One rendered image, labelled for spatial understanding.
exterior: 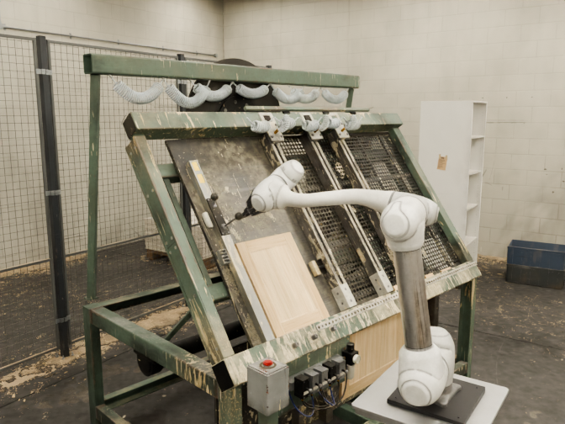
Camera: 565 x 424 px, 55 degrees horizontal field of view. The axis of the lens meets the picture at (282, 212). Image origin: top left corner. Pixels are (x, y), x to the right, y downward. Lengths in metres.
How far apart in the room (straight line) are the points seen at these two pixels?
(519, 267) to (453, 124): 1.78
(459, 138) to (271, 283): 4.06
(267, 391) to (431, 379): 0.60
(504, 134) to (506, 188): 0.71
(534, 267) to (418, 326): 4.71
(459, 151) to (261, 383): 4.60
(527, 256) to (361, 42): 3.86
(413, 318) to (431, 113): 4.57
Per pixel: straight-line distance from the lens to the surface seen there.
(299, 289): 2.71
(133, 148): 2.64
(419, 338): 2.05
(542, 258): 6.66
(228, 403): 2.38
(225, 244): 2.54
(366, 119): 3.81
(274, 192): 2.12
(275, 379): 2.15
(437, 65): 7.89
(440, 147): 6.37
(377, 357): 3.52
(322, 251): 2.86
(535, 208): 7.62
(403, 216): 1.86
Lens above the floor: 1.89
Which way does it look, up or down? 10 degrees down
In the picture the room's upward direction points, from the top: straight up
